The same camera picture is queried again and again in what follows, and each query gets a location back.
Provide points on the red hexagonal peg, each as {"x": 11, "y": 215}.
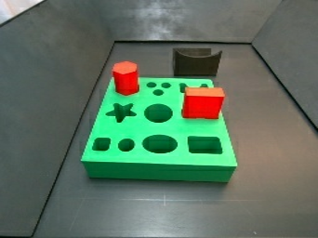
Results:
{"x": 126, "y": 78}

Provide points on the green shape sorter board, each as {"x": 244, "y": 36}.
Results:
{"x": 142, "y": 140}

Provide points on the red square block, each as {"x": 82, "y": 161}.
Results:
{"x": 203, "y": 102}

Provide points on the black curved holder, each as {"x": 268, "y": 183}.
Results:
{"x": 195, "y": 62}

